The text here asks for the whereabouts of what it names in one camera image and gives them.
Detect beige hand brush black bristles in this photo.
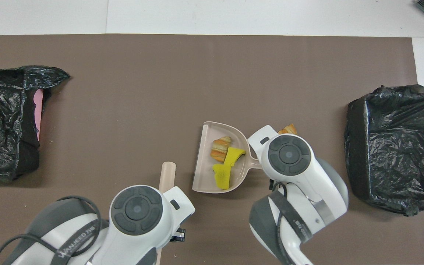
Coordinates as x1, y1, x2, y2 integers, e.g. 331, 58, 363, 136
156, 162, 176, 265

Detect beige plastic dustpan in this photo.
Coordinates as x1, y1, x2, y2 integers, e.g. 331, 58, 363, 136
192, 121, 263, 194

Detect large yellow sponge block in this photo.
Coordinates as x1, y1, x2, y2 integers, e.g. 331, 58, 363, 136
212, 164, 233, 190

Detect large striped croissant piece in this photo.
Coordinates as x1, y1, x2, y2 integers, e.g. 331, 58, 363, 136
211, 136, 232, 163

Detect small yellow sponge wedge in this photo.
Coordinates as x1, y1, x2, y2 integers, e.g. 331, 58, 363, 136
224, 146, 246, 170

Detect pink plastic bin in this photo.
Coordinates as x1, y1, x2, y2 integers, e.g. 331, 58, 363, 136
33, 89, 44, 141

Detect black trash bag over pink bin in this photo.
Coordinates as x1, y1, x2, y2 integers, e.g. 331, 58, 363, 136
0, 66, 71, 181

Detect black trash bag lined bin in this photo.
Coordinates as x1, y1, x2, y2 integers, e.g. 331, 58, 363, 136
344, 84, 424, 216

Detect brown paper table mat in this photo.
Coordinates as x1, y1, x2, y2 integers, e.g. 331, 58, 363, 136
0, 34, 424, 265

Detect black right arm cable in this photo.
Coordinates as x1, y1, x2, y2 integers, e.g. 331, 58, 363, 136
269, 180, 290, 265

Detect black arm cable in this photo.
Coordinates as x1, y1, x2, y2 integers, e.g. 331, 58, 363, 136
269, 180, 290, 265
0, 196, 102, 265

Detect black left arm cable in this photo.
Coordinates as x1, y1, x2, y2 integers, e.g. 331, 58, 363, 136
0, 196, 102, 265

